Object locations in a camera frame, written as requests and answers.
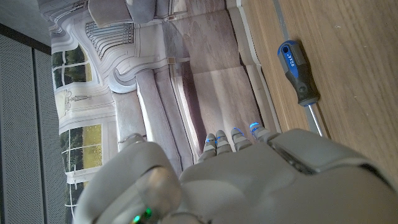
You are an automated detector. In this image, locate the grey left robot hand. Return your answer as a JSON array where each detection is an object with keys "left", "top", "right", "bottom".
[{"left": 73, "top": 121, "right": 398, "bottom": 224}]

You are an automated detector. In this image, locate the blue black screwdriver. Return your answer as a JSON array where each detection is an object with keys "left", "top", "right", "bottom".
[{"left": 277, "top": 40, "right": 326, "bottom": 138}]

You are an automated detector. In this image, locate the printed room backdrop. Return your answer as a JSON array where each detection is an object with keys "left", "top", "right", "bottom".
[{"left": 37, "top": 0, "right": 282, "bottom": 224}]

